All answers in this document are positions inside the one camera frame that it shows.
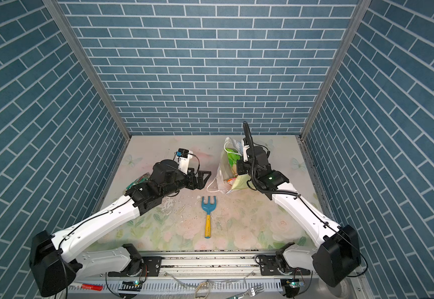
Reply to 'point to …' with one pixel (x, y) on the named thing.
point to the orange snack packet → (230, 180)
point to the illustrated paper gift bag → (225, 172)
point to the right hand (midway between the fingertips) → (240, 154)
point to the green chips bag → (232, 156)
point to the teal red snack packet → (144, 177)
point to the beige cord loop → (209, 289)
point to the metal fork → (252, 291)
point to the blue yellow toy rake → (208, 207)
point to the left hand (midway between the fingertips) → (204, 172)
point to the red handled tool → (92, 287)
